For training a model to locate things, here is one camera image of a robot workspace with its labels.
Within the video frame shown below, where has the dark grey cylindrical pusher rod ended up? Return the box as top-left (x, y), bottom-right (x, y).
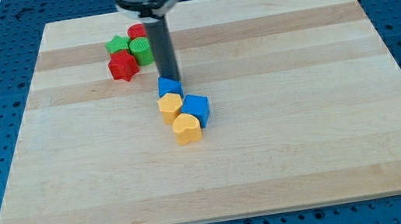
top-left (143, 17), bottom-right (181, 81)

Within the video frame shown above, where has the blue triangular block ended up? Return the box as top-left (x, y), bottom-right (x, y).
top-left (157, 77), bottom-right (184, 98)

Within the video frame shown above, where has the yellow hexagon block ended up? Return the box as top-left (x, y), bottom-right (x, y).
top-left (157, 93), bottom-right (183, 125)

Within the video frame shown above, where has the blue cube block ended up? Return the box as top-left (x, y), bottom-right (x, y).
top-left (181, 94), bottom-right (210, 128)

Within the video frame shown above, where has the yellow heart block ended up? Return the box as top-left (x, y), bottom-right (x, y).
top-left (172, 113), bottom-right (202, 145)

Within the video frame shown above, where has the green cylinder block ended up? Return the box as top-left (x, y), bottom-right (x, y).
top-left (129, 37), bottom-right (154, 66)

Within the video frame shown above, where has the red cylinder block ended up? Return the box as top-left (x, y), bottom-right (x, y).
top-left (127, 23), bottom-right (147, 40)

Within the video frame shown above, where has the green star block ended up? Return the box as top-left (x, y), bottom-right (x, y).
top-left (104, 35), bottom-right (131, 54)

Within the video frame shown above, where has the red star block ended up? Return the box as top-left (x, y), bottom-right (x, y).
top-left (107, 50), bottom-right (139, 82)

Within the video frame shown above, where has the light wooden board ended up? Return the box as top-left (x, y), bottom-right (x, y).
top-left (0, 0), bottom-right (401, 224)

